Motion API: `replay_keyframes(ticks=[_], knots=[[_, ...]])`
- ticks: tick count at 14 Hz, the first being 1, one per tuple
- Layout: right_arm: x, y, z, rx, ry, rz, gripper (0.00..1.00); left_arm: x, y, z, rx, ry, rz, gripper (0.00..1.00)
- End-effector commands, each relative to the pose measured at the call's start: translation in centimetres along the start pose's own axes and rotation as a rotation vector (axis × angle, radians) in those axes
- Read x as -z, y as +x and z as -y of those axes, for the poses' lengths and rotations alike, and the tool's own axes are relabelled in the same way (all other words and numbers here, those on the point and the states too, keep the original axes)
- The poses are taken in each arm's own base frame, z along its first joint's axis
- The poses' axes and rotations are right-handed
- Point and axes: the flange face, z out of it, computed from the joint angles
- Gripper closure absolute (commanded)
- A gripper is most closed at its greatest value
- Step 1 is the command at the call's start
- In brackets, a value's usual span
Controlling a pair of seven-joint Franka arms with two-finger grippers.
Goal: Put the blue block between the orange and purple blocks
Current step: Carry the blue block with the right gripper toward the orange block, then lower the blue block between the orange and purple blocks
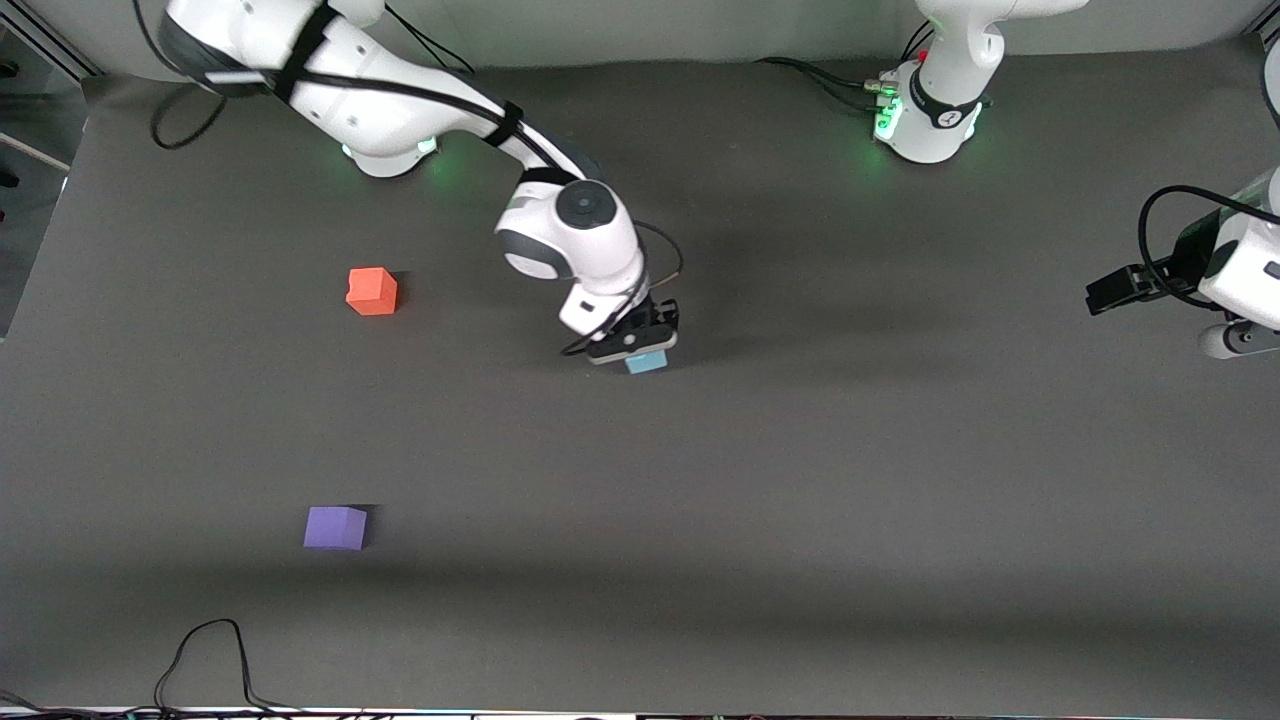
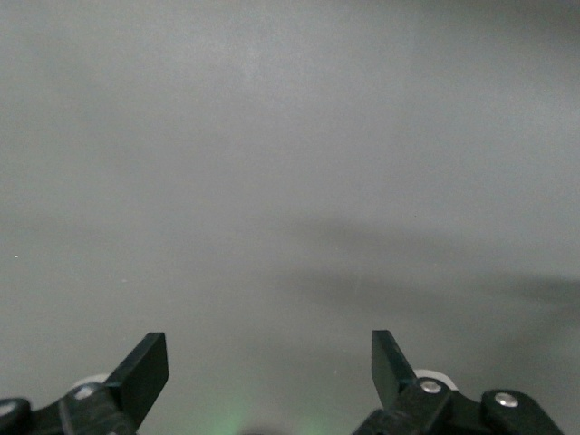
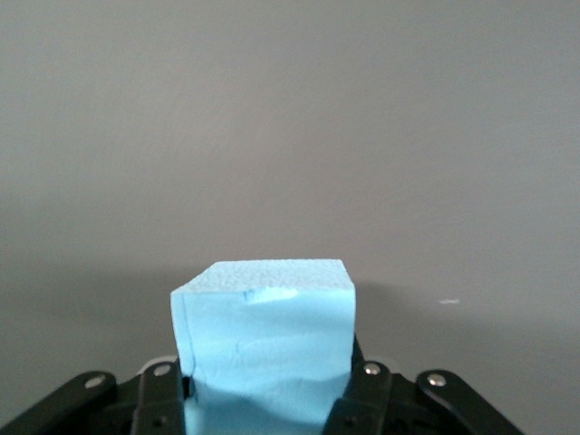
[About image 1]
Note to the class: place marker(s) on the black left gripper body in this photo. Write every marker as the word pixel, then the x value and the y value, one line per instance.
pixel 1172 272

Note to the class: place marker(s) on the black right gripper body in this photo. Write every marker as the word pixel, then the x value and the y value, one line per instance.
pixel 655 318

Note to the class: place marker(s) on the light blue foam cube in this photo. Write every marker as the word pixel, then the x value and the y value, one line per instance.
pixel 648 362

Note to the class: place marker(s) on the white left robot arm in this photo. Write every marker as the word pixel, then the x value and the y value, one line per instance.
pixel 940 125

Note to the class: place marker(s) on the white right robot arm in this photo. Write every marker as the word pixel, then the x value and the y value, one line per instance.
pixel 400 120

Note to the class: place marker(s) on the orange foam cube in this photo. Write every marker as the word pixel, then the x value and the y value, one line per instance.
pixel 371 290

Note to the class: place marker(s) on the purple foam cube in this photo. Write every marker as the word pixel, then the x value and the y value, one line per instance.
pixel 334 527

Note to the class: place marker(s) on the aluminium frame profile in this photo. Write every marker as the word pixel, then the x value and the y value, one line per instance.
pixel 50 42

